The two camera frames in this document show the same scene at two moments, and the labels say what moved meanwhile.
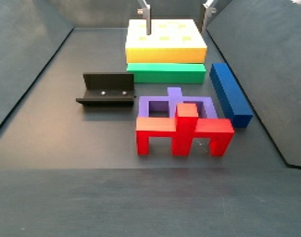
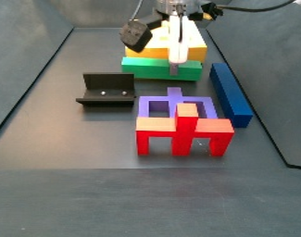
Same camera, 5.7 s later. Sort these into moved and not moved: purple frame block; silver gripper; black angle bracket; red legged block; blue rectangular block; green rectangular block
Moved: green rectangular block; silver gripper
Not moved: red legged block; black angle bracket; purple frame block; blue rectangular block
